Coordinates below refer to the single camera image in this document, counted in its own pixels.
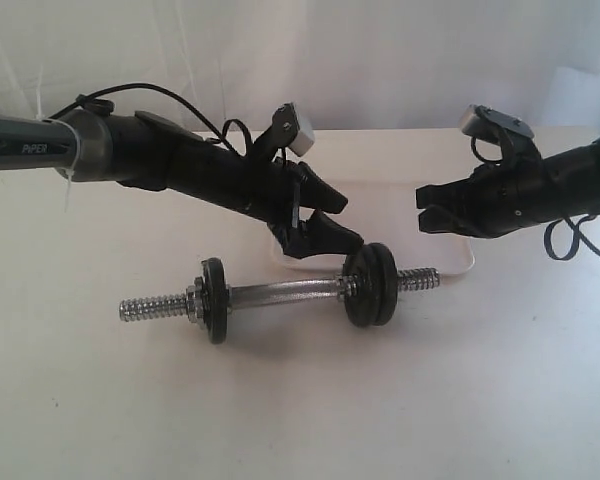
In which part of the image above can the chrome threaded dumbbell bar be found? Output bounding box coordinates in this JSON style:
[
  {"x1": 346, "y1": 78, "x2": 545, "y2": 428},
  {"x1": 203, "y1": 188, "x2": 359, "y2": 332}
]
[{"x1": 119, "y1": 268, "x2": 441, "y2": 325}]

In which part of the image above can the left grey black robot arm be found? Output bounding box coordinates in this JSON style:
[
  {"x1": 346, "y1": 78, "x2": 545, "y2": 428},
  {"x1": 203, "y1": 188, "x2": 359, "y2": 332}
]
[{"x1": 0, "y1": 103, "x2": 364, "y2": 259}]

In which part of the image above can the white background curtain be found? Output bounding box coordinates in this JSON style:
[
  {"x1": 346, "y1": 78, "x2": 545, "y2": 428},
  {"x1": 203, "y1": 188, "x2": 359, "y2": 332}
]
[{"x1": 0, "y1": 1, "x2": 600, "y2": 130}]

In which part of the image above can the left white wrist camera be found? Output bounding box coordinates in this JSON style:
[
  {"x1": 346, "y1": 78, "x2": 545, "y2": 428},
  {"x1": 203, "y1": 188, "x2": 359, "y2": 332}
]
[{"x1": 252, "y1": 102, "x2": 315, "y2": 156}]

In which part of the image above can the white plastic tray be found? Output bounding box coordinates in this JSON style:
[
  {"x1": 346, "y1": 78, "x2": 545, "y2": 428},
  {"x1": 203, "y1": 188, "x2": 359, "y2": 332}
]
[{"x1": 268, "y1": 169, "x2": 476, "y2": 277}]

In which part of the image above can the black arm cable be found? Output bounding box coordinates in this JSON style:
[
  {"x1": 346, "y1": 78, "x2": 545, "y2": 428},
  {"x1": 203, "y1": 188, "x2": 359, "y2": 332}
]
[
  {"x1": 44, "y1": 83, "x2": 261, "y2": 166},
  {"x1": 469, "y1": 134, "x2": 600, "y2": 266}
]

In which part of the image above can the right grey black robot arm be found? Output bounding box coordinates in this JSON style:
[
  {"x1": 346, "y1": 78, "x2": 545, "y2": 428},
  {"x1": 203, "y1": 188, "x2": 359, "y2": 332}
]
[{"x1": 416, "y1": 138, "x2": 600, "y2": 239}]

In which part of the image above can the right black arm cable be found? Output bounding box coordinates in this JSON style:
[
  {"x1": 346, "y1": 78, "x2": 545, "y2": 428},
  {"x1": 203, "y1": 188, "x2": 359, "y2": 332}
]
[{"x1": 469, "y1": 134, "x2": 600, "y2": 266}]

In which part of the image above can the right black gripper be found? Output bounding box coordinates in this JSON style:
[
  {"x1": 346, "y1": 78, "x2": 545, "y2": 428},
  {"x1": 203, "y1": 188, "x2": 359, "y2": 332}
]
[{"x1": 415, "y1": 152, "x2": 555, "y2": 239}]

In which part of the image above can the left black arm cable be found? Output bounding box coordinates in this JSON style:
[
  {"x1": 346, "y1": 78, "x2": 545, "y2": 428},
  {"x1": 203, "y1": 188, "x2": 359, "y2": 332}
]
[{"x1": 44, "y1": 83, "x2": 261, "y2": 166}]

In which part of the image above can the black weight plate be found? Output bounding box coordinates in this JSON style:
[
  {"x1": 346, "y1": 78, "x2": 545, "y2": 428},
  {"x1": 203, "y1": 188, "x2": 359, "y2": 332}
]
[
  {"x1": 370, "y1": 242, "x2": 398, "y2": 327},
  {"x1": 342, "y1": 245, "x2": 382, "y2": 328},
  {"x1": 192, "y1": 257, "x2": 229, "y2": 345}
]

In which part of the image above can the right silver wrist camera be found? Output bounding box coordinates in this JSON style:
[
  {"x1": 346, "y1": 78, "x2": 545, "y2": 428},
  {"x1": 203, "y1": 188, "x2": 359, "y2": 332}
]
[{"x1": 459, "y1": 104, "x2": 539, "y2": 165}]

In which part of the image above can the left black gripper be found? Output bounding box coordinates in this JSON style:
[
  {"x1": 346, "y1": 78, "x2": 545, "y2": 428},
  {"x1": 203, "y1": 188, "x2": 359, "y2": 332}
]
[{"x1": 239, "y1": 156, "x2": 364, "y2": 259}]

